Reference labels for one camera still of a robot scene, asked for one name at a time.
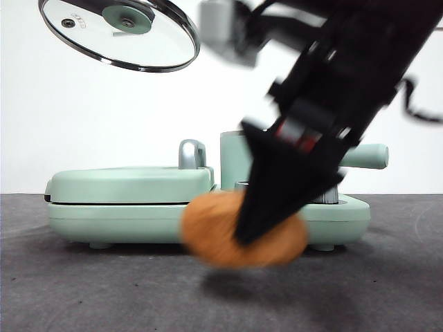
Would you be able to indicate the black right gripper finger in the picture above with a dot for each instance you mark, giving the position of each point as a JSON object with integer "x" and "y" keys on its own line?
{"x": 273, "y": 186}

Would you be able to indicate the brown potato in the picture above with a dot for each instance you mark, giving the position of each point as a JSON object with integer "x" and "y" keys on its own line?
{"x": 207, "y": 231}

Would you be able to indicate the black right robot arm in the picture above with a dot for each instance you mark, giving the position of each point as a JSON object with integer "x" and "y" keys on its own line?
{"x": 363, "y": 52}

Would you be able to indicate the mint green steamer pot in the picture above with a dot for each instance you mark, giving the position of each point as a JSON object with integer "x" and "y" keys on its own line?
{"x": 232, "y": 162}

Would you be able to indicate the silver control knob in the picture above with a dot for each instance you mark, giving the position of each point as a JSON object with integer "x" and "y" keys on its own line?
{"x": 240, "y": 184}
{"x": 328, "y": 198}

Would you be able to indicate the mint green griddle cover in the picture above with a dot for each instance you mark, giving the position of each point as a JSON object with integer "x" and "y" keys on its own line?
{"x": 128, "y": 185}

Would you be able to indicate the mint green breakfast machine base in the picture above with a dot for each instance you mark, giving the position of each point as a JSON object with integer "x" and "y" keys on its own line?
{"x": 104, "y": 224}

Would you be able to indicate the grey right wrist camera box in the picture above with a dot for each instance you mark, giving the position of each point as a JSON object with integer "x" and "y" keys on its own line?
{"x": 218, "y": 20}

